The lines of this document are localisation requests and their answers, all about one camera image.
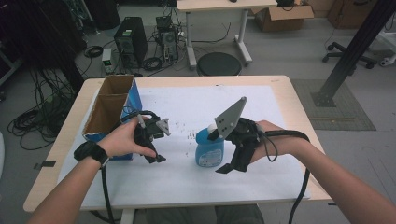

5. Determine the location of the black office chair base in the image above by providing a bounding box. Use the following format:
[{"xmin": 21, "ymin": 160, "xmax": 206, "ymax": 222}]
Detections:
[{"xmin": 321, "ymin": 40, "xmax": 378, "ymax": 70}]

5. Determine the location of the hand-held gripper cable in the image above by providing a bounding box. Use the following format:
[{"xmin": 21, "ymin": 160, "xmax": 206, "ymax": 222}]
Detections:
[
  {"xmin": 100, "ymin": 109, "xmax": 162, "ymax": 224},
  {"xmin": 263, "ymin": 129, "xmax": 313, "ymax": 224}
]

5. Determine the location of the closed brown cardboard box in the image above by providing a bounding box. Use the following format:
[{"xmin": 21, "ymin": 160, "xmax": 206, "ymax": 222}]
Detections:
[{"xmin": 326, "ymin": 0, "xmax": 380, "ymax": 31}]

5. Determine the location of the blue cardboard box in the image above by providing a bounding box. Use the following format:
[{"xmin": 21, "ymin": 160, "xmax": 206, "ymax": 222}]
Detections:
[{"xmin": 81, "ymin": 74, "xmax": 144, "ymax": 161}]

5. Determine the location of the white table mat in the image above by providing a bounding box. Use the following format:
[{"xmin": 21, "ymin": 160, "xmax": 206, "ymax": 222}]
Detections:
[{"xmin": 57, "ymin": 85, "xmax": 313, "ymax": 210}]

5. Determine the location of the person's left hand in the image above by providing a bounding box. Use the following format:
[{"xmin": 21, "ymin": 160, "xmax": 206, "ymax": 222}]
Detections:
[{"xmin": 97, "ymin": 117, "xmax": 159, "ymax": 160}]

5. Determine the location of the grey power supply unit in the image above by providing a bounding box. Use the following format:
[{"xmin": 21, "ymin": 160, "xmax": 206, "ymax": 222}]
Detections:
[{"xmin": 101, "ymin": 47, "xmax": 117, "ymax": 75}]

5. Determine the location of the blue bottle with white cap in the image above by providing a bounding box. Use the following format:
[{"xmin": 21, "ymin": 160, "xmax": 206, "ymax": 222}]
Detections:
[{"xmin": 194, "ymin": 123, "xmax": 226, "ymax": 169}]

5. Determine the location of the small black computer tower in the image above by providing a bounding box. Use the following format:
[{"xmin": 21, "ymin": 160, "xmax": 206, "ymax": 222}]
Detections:
[{"xmin": 155, "ymin": 15, "xmax": 180, "ymax": 63}]

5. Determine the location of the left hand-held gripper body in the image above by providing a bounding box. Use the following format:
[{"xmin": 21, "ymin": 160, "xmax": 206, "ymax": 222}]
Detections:
[{"xmin": 134, "ymin": 117, "xmax": 173, "ymax": 157}]

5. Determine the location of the black metal post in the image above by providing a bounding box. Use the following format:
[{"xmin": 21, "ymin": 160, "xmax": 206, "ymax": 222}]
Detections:
[{"xmin": 310, "ymin": 0, "xmax": 396, "ymax": 108}]

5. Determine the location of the round black stool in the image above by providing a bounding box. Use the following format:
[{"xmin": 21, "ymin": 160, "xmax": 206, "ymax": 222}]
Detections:
[{"xmin": 196, "ymin": 51, "xmax": 243, "ymax": 77}]

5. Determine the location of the open brown cardboard box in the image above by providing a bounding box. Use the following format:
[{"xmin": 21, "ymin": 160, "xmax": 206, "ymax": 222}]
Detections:
[{"xmin": 249, "ymin": 4, "xmax": 316, "ymax": 34}]

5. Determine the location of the left hand-held gripper cable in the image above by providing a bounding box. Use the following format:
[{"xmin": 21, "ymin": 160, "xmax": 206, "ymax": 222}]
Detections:
[{"xmin": 100, "ymin": 109, "xmax": 162, "ymax": 224}]

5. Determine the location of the large black computer tower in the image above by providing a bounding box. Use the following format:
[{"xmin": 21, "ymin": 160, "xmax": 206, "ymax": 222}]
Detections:
[{"xmin": 113, "ymin": 16, "xmax": 149, "ymax": 70}]

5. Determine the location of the bundle of black floor cables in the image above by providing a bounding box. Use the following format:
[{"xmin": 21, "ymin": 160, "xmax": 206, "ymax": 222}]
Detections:
[{"xmin": 7, "ymin": 67, "xmax": 78, "ymax": 151}]

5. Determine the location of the right hand-held gripper cable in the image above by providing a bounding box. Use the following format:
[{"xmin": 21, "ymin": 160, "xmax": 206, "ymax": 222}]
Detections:
[{"xmin": 263, "ymin": 129, "xmax": 313, "ymax": 224}]

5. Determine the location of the wooden desk with white legs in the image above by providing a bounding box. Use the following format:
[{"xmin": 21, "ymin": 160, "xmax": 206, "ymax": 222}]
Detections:
[{"xmin": 176, "ymin": 0, "xmax": 279, "ymax": 71}]

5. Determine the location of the person's right hand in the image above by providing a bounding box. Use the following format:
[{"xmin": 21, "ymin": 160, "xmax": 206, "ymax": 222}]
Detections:
[{"xmin": 249, "ymin": 119, "xmax": 301, "ymax": 164}]

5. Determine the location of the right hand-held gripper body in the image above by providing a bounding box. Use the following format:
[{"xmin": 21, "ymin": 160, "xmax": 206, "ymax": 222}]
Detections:
[{"xmin": 214, "ymin": 96, "xmax": 266, "ymax": 153}]

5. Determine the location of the coiled black cable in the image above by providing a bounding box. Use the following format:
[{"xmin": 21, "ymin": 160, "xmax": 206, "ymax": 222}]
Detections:
[
  {"xmin": 83, "ymin": 45, "xmax": 105, "ymax": 59},
  {"xmin": 141, "ymin": 56, "xmax": 163, "ymax": 72}
]

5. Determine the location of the grey floor mat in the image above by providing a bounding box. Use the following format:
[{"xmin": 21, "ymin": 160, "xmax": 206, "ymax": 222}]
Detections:
[{"xmin": 290, "ymin": 77, "xmax": 377, "ymax": 132}]

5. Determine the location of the black curtain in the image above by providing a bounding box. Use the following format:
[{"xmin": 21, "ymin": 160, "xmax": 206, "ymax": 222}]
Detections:
[{"xmin": 0, "ymin": 0, "xmax": 88, "ymax": 91}]

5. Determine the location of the light wooden table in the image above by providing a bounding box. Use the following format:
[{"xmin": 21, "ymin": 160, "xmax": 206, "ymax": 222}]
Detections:
[{"xmin": 22, "ymin": 75, "xmax": 332, "ymax": 224}]

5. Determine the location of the black wristwatch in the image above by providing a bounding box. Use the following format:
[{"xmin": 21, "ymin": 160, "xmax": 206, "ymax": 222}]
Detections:
[{"xmin": 73, "ymin": 140, "xmax": 110, "ymax": 168}]

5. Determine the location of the black floor tape strip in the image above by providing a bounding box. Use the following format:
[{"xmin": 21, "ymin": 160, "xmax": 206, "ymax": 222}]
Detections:
[{"xmin": 33, "ymin": 160, "xmax": 57, "ymax": 171}]

